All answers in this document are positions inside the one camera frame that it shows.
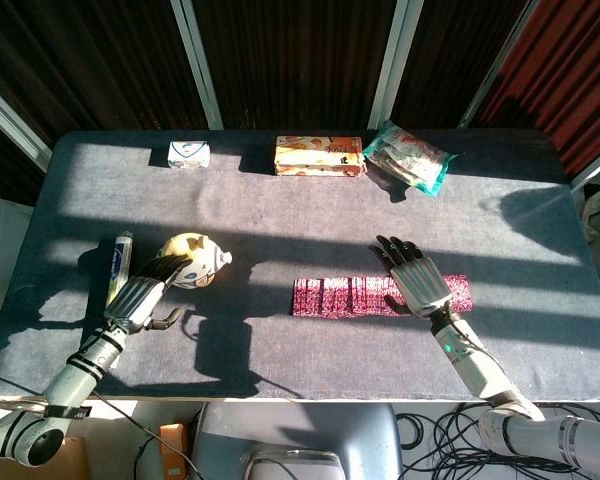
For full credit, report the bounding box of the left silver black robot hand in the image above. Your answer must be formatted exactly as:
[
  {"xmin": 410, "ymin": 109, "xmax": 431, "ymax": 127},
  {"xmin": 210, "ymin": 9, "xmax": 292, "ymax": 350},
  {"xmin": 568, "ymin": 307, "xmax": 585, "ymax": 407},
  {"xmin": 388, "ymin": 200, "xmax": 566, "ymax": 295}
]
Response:
[{"xmin": 103, "ymin": 254, "xmax": 194, "ymax": 336}]

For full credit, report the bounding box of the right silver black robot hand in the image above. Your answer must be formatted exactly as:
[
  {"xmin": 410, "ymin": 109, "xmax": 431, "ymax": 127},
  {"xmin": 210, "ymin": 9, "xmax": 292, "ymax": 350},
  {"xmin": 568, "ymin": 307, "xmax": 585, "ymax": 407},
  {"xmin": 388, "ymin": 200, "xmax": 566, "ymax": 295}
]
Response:
[{"xmin": 369, "ymin": 234, "xmax": 454, "ymax": 319}]

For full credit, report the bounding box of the yellow white piggy bank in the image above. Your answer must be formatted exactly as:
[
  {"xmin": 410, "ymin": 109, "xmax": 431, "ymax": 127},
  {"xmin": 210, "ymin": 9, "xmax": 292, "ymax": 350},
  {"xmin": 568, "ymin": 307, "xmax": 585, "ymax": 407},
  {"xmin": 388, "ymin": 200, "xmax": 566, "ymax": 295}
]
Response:
[{"xmin": 157, "ymin": 232, "xmax": 234, "ymax": 291}]

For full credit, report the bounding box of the red patterned package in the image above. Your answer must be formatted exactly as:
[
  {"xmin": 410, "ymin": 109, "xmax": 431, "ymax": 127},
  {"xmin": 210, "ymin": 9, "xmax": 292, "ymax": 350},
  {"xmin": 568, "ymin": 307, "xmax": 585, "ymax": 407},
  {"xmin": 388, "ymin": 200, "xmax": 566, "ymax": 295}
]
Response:
[{"xmin": 292, "ymin": 273, "xmax": 446, "ymax": 318}]

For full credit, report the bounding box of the long white toothpaste box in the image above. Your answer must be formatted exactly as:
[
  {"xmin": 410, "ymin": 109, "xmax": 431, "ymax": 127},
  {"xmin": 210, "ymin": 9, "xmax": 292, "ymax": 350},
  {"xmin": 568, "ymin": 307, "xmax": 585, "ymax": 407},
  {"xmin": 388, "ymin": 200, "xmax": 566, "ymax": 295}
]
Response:
[{"xmin": 105, "ymin": 230, "xmax": 134, "ymax": 307}]

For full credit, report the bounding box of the green clear snack bag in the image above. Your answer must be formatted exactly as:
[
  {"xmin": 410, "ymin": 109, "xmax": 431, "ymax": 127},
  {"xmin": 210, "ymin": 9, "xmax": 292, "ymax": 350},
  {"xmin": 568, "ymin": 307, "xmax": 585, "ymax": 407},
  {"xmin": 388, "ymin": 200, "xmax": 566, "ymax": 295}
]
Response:
[{"xmin": 362, "ymin": 119, "xmax": 459, "ymax": 198}]

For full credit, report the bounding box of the dark blue table cloth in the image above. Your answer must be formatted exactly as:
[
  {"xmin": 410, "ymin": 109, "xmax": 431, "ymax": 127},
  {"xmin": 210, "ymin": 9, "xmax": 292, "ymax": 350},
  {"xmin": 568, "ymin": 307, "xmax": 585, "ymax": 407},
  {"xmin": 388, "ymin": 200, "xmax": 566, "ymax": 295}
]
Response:
[{"xmin": 0, "ymin": 129, "xmax": 600, "ymax": 402}]

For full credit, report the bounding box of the small white blue box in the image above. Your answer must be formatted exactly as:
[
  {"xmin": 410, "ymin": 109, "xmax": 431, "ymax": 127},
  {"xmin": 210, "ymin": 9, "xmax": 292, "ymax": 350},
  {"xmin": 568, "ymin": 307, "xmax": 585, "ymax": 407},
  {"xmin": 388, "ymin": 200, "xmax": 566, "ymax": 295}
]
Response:
[{"xmin": 167, "ymin": 140, "xmax": 212, "ymax": 170}]

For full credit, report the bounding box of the orange snack box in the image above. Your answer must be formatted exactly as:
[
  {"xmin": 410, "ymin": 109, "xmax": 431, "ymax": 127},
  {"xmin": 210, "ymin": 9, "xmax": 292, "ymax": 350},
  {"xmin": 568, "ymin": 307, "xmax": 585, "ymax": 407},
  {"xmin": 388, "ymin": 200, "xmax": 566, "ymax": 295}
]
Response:
[{"xmin": 273, "ymin": 135, "xmax": 369, "ymax": 178}]

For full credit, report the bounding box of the brown cardboard box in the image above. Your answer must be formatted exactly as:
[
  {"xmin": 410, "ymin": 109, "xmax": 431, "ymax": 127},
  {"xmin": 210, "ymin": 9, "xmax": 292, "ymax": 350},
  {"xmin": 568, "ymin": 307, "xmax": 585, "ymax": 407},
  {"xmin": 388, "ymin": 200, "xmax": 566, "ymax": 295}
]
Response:
[{"xmin": 0, "ymin": 435, "xmax": 89, "ymax": 480}]

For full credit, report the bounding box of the grey robot torso housing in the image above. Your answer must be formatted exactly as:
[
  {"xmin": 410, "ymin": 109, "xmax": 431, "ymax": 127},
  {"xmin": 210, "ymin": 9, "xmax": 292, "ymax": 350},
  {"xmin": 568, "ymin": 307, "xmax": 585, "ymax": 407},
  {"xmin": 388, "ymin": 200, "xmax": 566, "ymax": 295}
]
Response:
[{"xmin": 189, "ymin": 402, "xmax": 404, "ymax": 480}]

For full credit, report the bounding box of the light grey robot chest cover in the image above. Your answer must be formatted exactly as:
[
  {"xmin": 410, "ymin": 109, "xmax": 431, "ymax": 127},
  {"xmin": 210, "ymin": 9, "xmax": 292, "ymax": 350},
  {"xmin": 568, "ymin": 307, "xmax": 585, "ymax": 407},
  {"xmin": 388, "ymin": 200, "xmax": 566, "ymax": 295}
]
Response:
[{"xmin": 243, "ymin": 447, "xmax": 347, "ymax": 480}]

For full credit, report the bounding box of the dark brown curtain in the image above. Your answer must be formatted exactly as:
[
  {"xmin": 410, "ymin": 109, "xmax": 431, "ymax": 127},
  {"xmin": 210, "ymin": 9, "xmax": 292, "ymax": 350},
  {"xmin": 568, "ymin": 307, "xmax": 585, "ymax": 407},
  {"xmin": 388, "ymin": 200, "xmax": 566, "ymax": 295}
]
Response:
[{"xmin": 0, "ymin": 0, "xmax": 527, "ymax": 207}]

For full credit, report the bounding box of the red curtain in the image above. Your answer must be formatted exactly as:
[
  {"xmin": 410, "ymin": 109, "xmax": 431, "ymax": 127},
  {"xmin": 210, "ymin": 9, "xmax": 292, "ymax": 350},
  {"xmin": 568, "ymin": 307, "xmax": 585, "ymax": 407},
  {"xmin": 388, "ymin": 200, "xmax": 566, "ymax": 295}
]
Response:
[{"xmin": 474, "ymin": 0, "xmax": 600, "ymax": 180}]

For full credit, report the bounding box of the thin black cable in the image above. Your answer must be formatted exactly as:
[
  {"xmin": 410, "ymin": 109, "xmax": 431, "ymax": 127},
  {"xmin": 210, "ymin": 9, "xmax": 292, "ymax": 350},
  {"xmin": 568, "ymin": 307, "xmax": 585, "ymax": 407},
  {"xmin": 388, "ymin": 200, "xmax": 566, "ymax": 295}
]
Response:
[{"xmin": 90, "ymin": 391, "xmax": 202, "ymax": 480}]

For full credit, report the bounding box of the black floor cable tangle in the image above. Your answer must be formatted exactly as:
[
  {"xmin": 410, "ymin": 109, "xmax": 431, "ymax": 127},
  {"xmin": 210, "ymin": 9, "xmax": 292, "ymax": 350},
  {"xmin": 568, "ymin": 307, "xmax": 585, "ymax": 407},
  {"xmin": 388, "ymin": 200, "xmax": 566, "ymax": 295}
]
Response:
[{"xmin": 395, "ymin": 401, "xmax": 600, "ymax": 480}]

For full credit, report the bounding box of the white window frame post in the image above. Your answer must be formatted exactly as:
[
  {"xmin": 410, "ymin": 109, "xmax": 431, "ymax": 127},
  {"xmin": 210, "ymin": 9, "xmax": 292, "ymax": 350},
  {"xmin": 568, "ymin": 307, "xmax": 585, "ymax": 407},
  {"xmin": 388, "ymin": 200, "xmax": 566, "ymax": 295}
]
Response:
[
  {"xmin": 367, "ymin": 0, "xmax": 412, "ymax": 130},
  {"xmin": 0, "ymin": 74, "xmax": 54, "ymax": 174},
  {"xmin": 457, "ymin": 0, "xmax": 539, "ymax": 129},
  {"xmin": 169, "ymin": 0, "xmax": 225, "ymax": 131},
  {"xmin": 569, "ymin": 148, "xmax": 600, "ymax": 192}
]

